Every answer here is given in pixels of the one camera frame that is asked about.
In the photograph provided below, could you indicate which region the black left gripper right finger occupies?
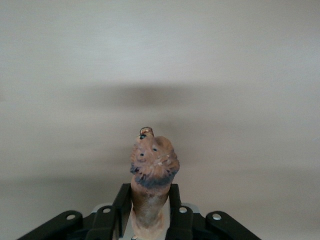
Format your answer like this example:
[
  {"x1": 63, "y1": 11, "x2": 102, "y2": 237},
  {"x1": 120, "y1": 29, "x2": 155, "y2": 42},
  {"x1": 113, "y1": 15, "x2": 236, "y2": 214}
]
[{"x1": 164, "y1": 183, "x2": 261, "y2": 240}]

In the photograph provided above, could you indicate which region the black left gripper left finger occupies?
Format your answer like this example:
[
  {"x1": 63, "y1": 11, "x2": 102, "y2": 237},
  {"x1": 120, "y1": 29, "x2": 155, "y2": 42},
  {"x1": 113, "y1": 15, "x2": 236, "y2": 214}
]
[{"x1": 17, "y1": 183, "x2": 133, "y2": 240}]

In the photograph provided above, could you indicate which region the brown lion figurine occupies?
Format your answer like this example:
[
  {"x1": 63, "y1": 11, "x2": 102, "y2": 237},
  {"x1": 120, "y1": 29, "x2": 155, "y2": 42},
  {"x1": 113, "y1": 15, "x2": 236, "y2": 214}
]
[{"x1": 129, "y1": 126, "x2": 180, "y2": 240}]

